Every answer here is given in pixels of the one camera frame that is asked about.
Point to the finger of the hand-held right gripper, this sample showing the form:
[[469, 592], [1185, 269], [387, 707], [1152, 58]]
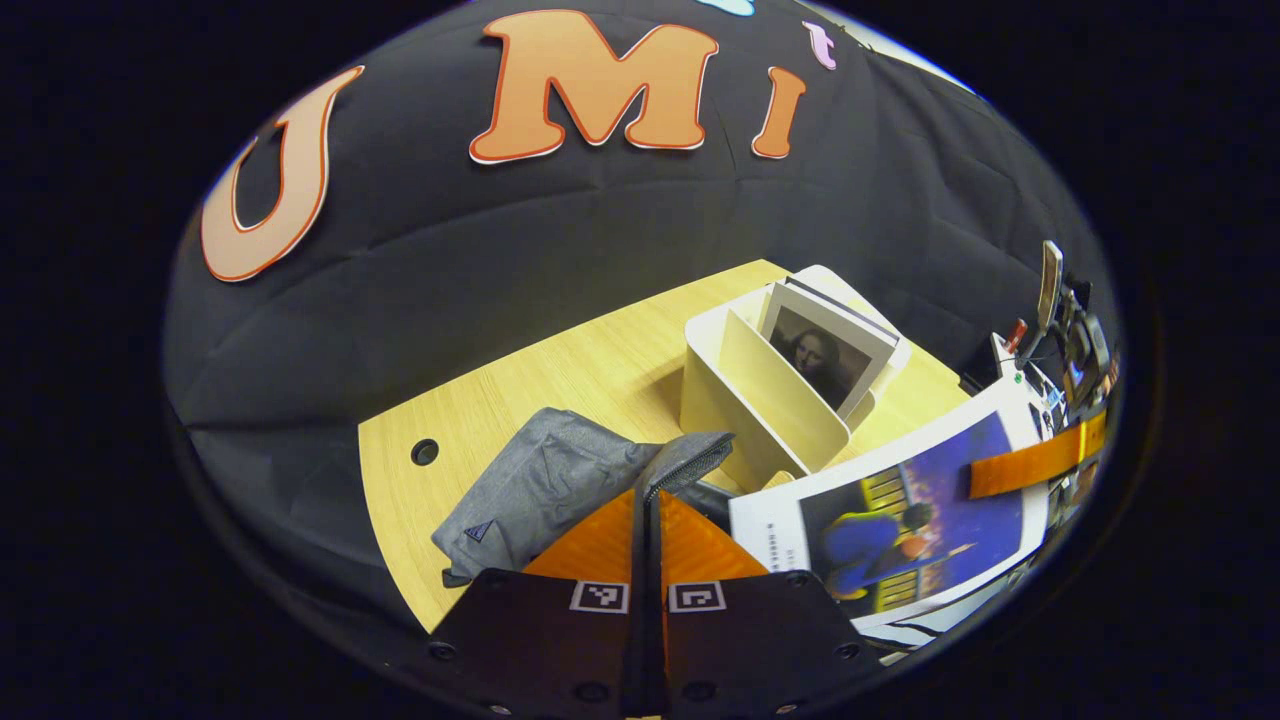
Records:
[[1030, 465]]

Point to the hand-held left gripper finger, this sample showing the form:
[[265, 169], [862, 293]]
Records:
[[655, 650], [637, 650]]

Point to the blue book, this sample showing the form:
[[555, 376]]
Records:
[[900, 520]]

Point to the grey schoolbag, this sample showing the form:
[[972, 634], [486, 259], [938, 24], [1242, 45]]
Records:
[[540, 480]]

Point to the grey portrait book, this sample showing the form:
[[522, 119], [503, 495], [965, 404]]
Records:
[[825, 350]]

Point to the white bookshelf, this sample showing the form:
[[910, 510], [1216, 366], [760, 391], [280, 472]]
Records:
[[760, 400]]

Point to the white electronics board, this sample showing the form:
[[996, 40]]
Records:
[[1012, 365]]

